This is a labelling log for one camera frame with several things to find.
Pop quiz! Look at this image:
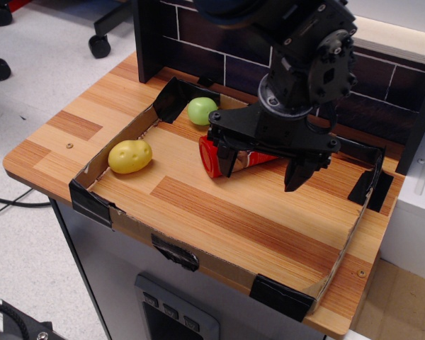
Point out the black equipment with screw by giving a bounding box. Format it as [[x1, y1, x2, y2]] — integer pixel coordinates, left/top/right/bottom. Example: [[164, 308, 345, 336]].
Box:
[[0, 299, 65, 340]]

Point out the black office chair base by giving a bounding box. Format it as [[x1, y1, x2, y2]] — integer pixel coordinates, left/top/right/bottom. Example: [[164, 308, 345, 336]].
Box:
[[88, 1, 132, 59]]

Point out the white side cabinet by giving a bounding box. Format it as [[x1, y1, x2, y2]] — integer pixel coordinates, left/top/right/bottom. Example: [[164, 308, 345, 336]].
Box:
[[380, 134, 425, 278]]

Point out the yellow toy potato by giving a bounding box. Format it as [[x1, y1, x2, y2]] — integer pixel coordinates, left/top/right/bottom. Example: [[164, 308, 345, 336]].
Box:
[[108, 140, 152, 174]]

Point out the black floor cable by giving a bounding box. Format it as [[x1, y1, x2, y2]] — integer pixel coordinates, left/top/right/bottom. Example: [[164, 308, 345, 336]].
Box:
[[0, 187, 52, 222]]

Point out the red lidded basil bottle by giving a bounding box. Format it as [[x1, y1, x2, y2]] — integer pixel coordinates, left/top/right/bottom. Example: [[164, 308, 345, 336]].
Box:
[[198, 135, 281, 179]]

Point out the green toy apple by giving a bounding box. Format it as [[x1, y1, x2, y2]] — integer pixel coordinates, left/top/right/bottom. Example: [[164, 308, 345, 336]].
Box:
[[187, 97, 218, 126]]

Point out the taped cardboard fence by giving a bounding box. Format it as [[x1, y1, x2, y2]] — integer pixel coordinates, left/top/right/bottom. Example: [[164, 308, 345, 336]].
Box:
[[69, 78, 388, 325]]

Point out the grey control panel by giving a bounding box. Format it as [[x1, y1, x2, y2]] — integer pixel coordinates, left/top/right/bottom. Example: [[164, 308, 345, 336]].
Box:
[[135, 275, 220, 340]]

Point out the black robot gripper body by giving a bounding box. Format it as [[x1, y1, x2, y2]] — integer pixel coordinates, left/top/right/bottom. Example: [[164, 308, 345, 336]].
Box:
[[208, 76, 341, 168]]

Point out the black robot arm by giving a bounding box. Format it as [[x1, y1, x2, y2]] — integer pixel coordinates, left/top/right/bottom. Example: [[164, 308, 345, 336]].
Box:
[[195, 1, 356, 192]]

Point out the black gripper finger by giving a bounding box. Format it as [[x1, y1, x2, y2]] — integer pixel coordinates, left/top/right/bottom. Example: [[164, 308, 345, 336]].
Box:
[[284, 158, 321, 192], [217, 141, 238, 177]]

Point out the dark brick pattern backboard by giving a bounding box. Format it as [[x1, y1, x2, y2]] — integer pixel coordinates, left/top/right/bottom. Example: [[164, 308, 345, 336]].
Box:
[[132, 1, 425, 174]]

